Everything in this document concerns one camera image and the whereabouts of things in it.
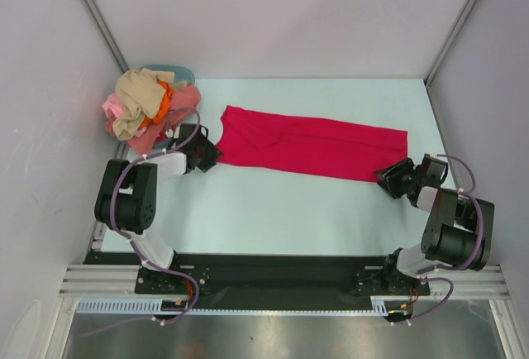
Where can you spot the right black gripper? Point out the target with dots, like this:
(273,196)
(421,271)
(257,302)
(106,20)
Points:
(393,172)

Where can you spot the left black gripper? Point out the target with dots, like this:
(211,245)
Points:
(212,154)

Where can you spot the magenta red t-shirt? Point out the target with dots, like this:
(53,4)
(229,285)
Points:
(308,145)

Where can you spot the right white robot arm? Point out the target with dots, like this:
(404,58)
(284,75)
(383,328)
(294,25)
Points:
(459,228)

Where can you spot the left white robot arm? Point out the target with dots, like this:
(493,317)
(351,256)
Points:
(128,195)

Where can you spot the orange t-shirt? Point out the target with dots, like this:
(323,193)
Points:
(163,110)

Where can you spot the salmon pink t-shirt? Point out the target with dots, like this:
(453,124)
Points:
(140,143)

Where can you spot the blue plastic laundry basket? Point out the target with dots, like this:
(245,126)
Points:
(173,70)

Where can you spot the beige t-shirt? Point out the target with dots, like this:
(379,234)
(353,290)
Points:
(141,94)

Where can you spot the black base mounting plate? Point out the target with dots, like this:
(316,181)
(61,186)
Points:
(235,300)

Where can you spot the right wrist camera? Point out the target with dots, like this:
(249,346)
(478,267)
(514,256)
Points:
(434,169)

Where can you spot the aluminium extrusion rail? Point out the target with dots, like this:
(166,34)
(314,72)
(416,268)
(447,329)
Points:
(128,281)

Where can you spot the left corner aluminium post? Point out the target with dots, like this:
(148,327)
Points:
(95,14)

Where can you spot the corner aluminium post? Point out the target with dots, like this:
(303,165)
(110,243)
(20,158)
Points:
(95,14)
(456,30)

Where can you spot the right corner aluminium post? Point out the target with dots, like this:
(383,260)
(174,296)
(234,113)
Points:
(456,30)

